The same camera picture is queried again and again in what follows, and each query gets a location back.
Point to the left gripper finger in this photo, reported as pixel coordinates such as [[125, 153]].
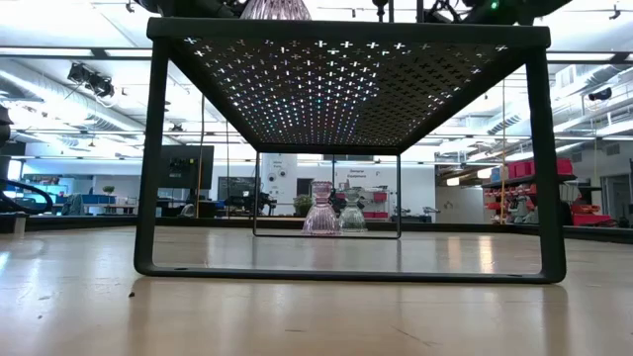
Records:
[[225, 7]]

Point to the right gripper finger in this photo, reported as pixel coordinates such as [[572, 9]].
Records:
[[445, 10]]

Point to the black perforated metal riser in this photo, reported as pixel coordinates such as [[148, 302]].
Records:
[[346, 32]]

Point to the clear ribbed glass candle holder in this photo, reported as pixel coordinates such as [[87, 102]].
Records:
[[354, 220]]

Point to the black background robot arm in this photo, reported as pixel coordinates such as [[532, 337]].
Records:
[[247, 203]]

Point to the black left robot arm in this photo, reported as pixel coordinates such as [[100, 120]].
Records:
[[4, 131]]

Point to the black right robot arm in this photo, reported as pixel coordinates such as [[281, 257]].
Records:
[[551, 6]]

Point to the black ceiling spotlight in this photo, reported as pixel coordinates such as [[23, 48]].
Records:
[[91, 80]]

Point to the small red storage bin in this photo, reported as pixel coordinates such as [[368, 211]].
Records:
[[519, 169]]

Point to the black monitor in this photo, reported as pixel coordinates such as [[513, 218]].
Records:
[[190, 165]]

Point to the large red storage bin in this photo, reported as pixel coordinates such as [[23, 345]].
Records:
[[564, 166]]

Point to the black storage shelf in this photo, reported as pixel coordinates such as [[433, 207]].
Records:
[[514, 182]]

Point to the dark chalkboard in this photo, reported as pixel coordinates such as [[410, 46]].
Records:
[[237, 187]]

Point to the green bushy potted plant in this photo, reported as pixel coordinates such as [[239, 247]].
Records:
[[299, 204]]

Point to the red floor bin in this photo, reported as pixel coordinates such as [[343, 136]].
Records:
[[591, 219]]

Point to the small white block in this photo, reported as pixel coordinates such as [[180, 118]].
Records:
[[20, 225]]

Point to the black ceiling camera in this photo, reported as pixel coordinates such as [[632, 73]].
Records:
[[600, 94]]

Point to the red wall bin rack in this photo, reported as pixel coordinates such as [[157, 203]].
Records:
[[380, 196]]

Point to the black aluminium rig frame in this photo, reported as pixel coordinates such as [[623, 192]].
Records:
[[445, 227]]

